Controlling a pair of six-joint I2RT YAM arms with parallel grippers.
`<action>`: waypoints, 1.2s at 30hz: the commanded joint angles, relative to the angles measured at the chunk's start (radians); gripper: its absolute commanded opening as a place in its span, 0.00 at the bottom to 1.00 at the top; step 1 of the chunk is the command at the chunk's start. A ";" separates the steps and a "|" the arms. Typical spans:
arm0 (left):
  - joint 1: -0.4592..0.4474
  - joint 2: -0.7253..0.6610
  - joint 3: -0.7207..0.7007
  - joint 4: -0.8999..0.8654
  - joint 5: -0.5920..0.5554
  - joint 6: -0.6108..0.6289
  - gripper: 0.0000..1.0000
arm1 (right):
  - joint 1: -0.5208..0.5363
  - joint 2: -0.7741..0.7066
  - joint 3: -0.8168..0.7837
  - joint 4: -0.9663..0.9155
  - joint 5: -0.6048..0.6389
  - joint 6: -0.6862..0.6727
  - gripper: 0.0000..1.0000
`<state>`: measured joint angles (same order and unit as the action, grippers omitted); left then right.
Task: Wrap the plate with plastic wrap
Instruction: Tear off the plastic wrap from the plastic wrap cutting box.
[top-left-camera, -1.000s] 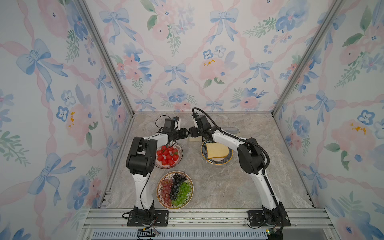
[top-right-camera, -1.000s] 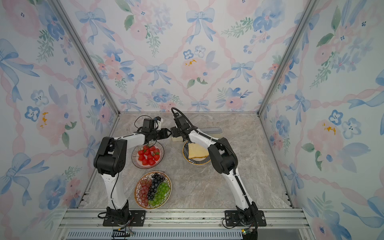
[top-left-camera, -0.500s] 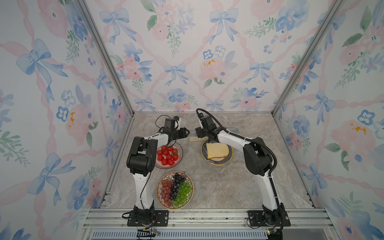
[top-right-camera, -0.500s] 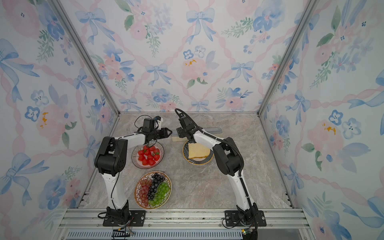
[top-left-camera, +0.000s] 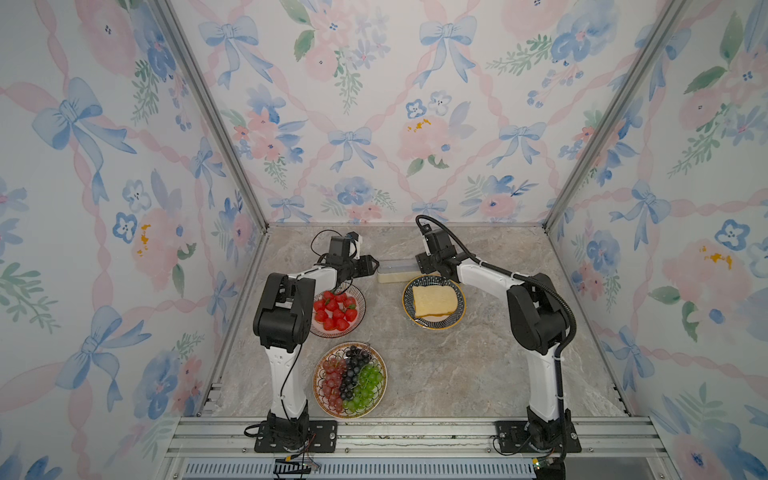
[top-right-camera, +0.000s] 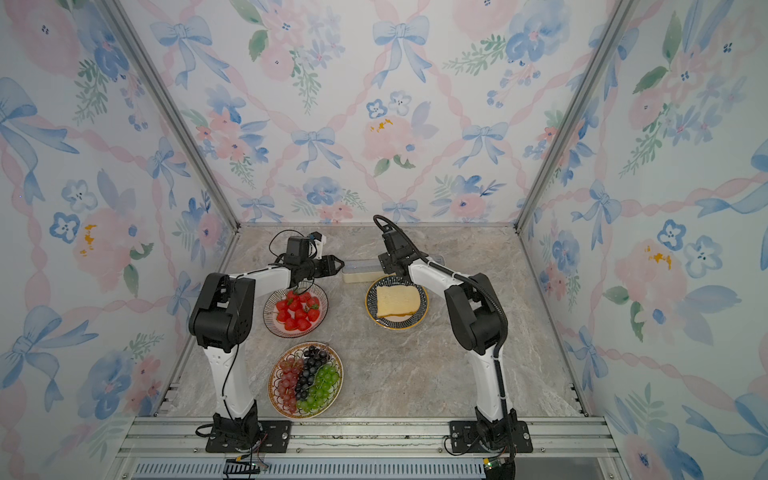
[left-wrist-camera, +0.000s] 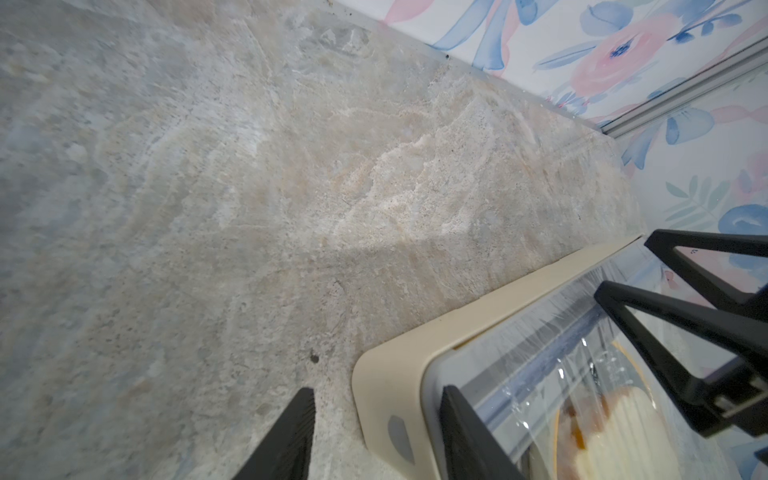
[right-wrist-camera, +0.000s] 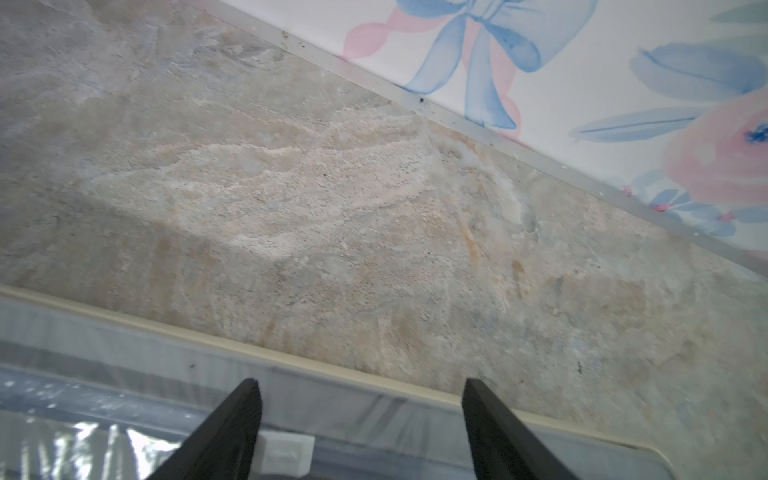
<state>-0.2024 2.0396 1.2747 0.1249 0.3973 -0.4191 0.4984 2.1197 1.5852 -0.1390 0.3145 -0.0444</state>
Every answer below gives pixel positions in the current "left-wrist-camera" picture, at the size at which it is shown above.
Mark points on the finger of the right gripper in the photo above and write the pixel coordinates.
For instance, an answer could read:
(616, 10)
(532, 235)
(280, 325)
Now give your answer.
(668, 245)
(712, 364)

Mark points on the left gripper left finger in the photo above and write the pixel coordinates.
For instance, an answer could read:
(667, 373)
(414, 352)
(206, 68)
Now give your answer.
(285, 451)

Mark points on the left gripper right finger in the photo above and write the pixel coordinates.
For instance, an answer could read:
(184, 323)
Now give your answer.
(471, 451)

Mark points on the cream plastic wrap dispenser box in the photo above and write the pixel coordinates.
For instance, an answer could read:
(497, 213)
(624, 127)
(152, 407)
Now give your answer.
(515, 354)

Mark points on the dark blue yellow-rimmed plate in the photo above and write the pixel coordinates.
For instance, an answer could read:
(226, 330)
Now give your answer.
(609, 370)

